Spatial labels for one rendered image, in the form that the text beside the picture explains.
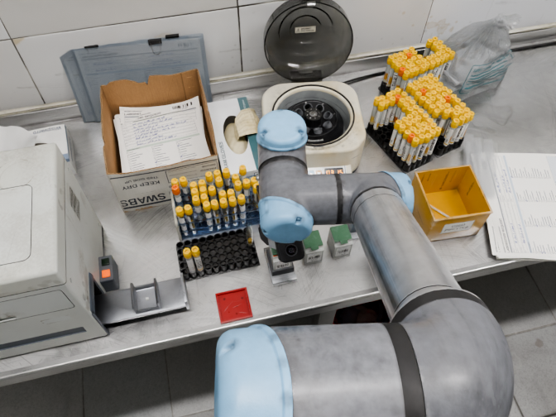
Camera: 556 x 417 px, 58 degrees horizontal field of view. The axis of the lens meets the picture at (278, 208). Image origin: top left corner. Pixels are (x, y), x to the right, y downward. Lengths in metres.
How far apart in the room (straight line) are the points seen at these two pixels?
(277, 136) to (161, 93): 0.65
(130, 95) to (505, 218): 0.95
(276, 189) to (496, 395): 0.42
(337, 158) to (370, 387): 0.88
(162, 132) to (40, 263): 0.54
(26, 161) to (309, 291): 0.61
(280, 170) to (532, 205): 0.77
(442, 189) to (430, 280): 0.80
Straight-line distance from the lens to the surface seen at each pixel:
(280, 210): 0.69
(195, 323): 1.09
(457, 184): 1.29
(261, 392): 0.36
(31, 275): 0.88
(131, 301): 1.06
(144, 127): 1.32
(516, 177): 1.38
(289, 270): 1.10
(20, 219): 0.94
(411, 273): 0.51
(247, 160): 1.21
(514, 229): 1.29
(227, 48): 1.37
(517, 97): 1.60
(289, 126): 0.76
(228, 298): 1.10
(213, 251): 1.13
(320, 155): 1.18
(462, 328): 0.42
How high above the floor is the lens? 1.89
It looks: 57 degrees down
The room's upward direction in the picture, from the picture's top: 1 degrees clockwise
